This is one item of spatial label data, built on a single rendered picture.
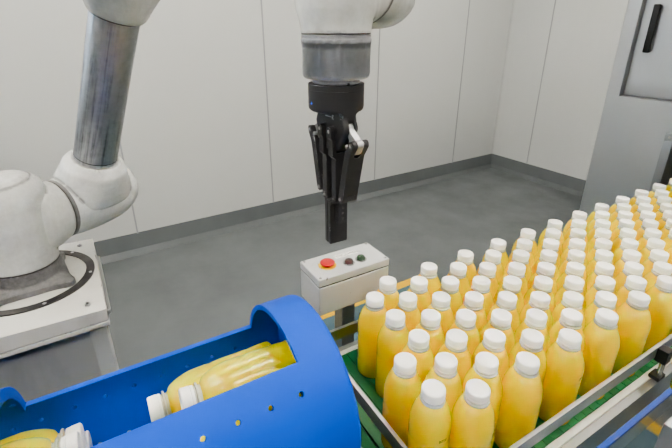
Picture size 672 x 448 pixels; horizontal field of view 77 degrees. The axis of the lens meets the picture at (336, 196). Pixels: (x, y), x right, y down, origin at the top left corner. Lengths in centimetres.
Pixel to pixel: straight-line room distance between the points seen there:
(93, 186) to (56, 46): 217
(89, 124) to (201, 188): 252
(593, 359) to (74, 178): 124
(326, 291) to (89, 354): 62
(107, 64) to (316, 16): 64
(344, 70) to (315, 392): 42
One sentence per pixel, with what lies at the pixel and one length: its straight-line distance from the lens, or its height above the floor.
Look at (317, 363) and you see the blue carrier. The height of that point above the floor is 121.
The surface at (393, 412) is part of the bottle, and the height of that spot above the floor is 101.
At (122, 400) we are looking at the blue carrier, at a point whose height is 107.
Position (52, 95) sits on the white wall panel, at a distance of 334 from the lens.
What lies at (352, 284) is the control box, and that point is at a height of 106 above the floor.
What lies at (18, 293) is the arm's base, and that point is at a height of 107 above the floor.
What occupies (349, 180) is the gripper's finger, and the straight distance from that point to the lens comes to 57.
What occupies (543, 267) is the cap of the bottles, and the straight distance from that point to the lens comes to 114.
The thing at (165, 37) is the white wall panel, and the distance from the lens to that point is 338.
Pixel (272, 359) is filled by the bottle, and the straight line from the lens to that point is 67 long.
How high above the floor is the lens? 164
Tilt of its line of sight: 22 degrees down
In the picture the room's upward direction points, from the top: straight up
